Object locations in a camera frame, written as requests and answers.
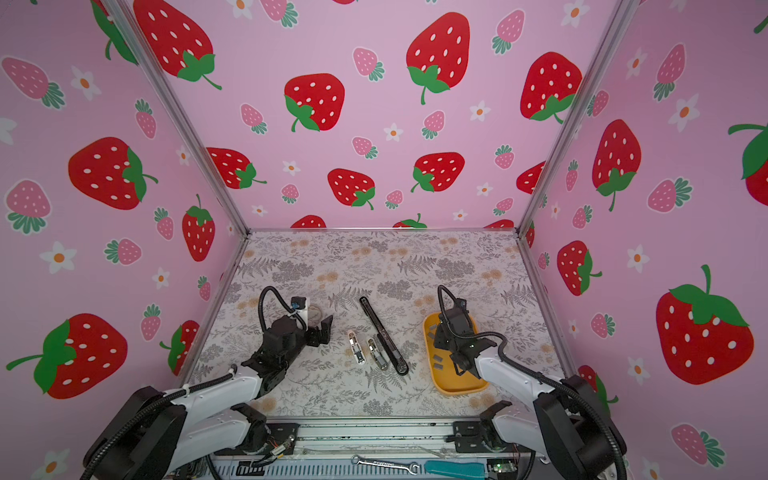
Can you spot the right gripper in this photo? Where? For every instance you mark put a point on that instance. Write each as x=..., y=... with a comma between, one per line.
x=438, y=336

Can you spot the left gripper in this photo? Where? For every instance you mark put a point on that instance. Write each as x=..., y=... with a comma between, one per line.
x=315, y=339

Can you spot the yellow plastic tray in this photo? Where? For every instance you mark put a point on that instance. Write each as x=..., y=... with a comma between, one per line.
x=447, y=381

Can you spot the black stapler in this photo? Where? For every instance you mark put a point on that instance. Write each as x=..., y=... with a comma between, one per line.
x=396, y=358

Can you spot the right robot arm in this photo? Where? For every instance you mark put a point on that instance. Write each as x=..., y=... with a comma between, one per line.
x=572, y=428

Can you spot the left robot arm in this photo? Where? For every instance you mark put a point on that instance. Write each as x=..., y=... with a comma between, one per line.
x=157, y=432

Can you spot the clear tape roll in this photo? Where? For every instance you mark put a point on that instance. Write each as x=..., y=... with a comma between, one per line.
x=314, y=314

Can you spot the silver wrench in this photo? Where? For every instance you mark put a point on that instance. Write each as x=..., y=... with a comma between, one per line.
x=412, y=468

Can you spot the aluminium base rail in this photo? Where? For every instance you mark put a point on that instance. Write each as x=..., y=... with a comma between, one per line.
x=323, y=448

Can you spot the teal handled tool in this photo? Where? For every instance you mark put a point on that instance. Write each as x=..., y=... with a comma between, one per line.
x=458, y=470

